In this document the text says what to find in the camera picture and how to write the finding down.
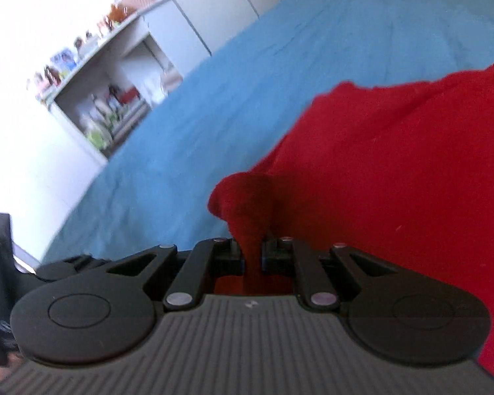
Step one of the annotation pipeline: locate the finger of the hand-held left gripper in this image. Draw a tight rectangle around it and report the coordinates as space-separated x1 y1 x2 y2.
35 255 110 282

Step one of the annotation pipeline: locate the orange plush toy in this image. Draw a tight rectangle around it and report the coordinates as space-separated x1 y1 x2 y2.
107 4 128 23

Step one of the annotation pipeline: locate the green packet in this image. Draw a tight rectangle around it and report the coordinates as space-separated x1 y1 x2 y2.
86 129 110 149

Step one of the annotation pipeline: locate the bed with blue sheet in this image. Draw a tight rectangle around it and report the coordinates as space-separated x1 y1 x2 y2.
41 0 494 264

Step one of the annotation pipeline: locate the light plastic bag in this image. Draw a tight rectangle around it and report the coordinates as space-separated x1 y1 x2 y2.
160 68 184 95

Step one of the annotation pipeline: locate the white shelf unit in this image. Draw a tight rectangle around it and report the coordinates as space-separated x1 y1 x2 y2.
27 0 186 161

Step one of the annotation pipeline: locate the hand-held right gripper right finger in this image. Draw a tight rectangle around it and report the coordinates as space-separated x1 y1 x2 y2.
261 236 399 312

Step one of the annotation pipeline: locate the red knit sweater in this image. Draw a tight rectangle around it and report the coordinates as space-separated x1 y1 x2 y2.
208 62 494 379

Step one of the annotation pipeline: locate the red box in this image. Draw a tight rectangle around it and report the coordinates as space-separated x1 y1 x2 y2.
119 88 143 105

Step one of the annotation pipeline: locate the white and grey wardrobe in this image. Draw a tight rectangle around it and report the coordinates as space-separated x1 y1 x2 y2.
146 0 283 79

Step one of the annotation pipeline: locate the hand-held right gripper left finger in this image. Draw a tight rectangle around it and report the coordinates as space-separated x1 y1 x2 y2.
106 236 248 311

